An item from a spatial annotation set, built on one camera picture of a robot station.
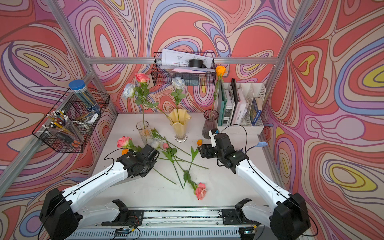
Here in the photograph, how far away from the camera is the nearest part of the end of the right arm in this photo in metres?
0.57

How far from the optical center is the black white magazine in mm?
917

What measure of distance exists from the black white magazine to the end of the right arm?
0.91 feet
